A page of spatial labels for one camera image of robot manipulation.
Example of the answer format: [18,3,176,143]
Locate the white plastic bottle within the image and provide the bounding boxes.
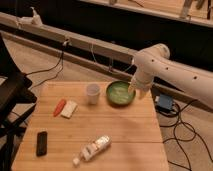
[73,135,111,166]

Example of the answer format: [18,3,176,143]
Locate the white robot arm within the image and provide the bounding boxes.
[128,44,213,109]

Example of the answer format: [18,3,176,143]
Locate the white device on ledge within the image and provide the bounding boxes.
[16,7,43,27]

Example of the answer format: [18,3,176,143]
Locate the blue power box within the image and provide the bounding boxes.
[155,94,173,111]

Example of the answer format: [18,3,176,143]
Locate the green ceramic bowl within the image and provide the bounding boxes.
[106,81,136,106]

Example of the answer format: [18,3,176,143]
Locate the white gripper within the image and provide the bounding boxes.
[128,75,153,100]

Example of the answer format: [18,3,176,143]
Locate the black chair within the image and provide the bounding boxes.
[0,34,37,171]

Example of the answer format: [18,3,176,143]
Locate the white ceramic cup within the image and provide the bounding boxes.
[86,84,100,105]

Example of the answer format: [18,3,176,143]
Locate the white rectangular block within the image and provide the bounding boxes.
[60,101,77,119]

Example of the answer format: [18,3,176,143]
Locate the black cable on left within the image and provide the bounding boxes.
[25,39,72,91]

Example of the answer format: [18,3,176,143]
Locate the black phone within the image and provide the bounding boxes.
[36,131,47,156]

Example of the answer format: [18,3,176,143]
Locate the orange carrot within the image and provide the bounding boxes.
[53,99,66,117]

